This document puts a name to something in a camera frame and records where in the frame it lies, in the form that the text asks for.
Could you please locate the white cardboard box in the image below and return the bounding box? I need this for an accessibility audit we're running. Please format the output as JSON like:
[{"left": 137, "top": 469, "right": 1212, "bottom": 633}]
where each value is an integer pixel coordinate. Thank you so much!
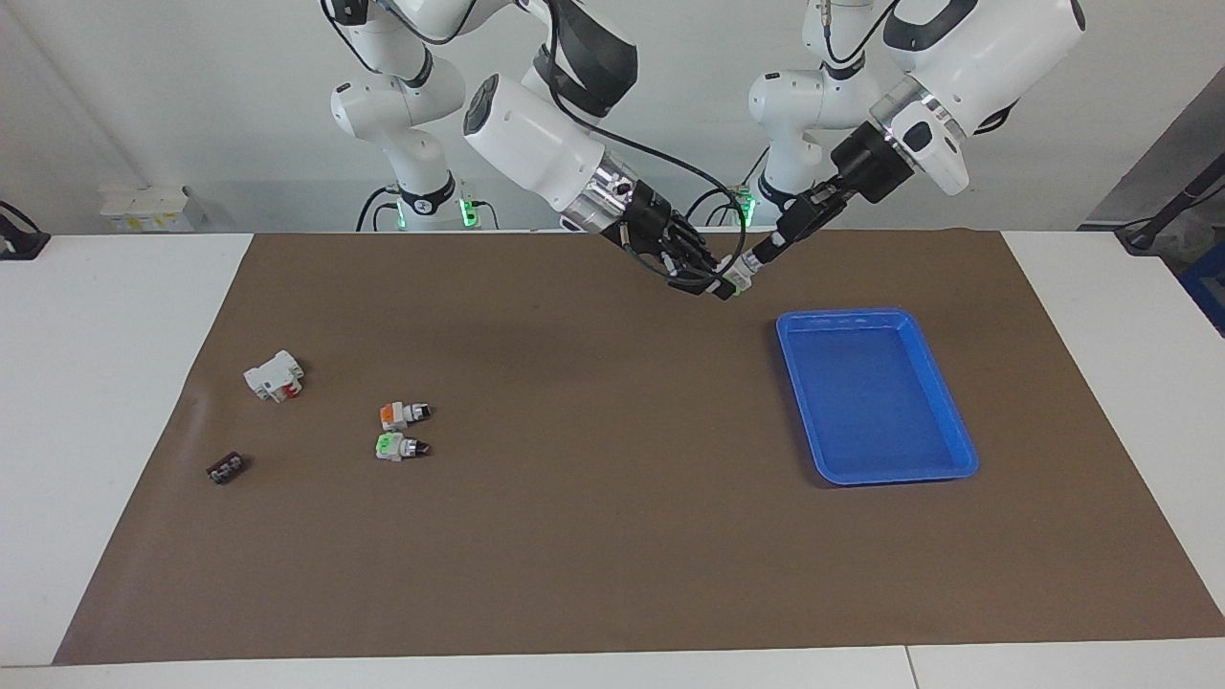
[{"left": 100, "top": 186, "right": 207, "bottom": 233}]

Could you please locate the blue crate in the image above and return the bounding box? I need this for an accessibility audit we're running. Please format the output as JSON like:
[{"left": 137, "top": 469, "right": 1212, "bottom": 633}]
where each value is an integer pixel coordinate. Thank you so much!
[{"left": 1180, "top": 268, "right": 1225, "bottom": 338}]

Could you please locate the black stand pole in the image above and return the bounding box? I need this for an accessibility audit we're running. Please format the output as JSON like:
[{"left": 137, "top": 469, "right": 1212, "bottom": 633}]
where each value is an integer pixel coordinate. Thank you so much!
[{"left": 1115, "top": 153, "right": 1225, "bottom": 255}]

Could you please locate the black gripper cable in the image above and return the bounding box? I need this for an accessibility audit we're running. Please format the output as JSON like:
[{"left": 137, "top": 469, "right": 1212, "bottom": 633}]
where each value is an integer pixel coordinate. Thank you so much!
[
  {"left": 818, "top": 0, "right": 898, "bottom": 68},
  {"left": 560, "top": 100, "right": 749, "bottom": 288}
]

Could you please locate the white circuit breaker red lever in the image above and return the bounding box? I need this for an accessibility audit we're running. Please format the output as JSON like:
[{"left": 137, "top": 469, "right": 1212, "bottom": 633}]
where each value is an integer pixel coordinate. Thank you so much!
[{"left": 244, "top": 351, "right": 305, "bottom": 404}]

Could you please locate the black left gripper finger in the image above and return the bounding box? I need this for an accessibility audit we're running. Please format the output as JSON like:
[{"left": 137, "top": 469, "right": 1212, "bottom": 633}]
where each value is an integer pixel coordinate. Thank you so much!
[
  {"left": 751, "top": 182, "right": 841, "bottom": 259},
  {"left": 756, "top": 196, "right": 853, "bottom": 278}
]

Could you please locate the brown table mat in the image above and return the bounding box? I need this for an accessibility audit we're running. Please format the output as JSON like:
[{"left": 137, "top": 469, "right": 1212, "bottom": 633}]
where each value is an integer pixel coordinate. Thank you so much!
[{"left": 53, "top": 230, "right": 1225, "bottom": 666}]

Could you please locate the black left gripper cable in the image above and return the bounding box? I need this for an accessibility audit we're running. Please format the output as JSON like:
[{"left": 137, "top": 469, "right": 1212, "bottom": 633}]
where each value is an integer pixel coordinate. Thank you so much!
[{"left": 818, "top": 0, "right": 898, "bottom": 68}]

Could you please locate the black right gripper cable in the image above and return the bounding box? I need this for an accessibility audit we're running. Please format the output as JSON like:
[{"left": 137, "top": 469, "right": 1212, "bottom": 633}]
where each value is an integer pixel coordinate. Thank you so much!
[{"left": 560, "top": 100, "right": 749, "bottom": 288}]

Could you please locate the selector switch with grey body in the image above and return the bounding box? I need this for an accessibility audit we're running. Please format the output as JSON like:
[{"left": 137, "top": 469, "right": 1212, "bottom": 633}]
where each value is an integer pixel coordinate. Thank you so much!
[{"left": 723, "top": 254, "right": 768, "bottom": 299}]

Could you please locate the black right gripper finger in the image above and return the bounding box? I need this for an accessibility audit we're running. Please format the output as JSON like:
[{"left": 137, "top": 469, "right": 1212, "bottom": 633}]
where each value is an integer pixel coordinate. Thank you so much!
[
  {"left": 670, "top": 218, "right": 743, "bottom": 288},
  {"left": 660, "top": 251, "right": 738, "bottom": 300}
]

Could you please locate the blue plastic tray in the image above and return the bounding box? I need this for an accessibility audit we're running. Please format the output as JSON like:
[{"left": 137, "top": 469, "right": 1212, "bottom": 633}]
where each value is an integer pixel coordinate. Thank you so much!
[{"left": 776, "top": 307, "right": 979, "bottom": 487}]

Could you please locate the black table clamp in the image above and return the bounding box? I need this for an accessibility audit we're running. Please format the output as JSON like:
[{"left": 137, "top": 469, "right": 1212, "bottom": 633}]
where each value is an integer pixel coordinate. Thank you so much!
[{"left": 0, "top": 201, "right": 51, "bottom": 261}]

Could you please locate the black left base cable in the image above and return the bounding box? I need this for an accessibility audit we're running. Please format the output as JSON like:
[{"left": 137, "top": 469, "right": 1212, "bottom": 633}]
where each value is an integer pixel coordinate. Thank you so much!
[{"left": 683, "top": 144, "right": 762, "bottom": 229}]

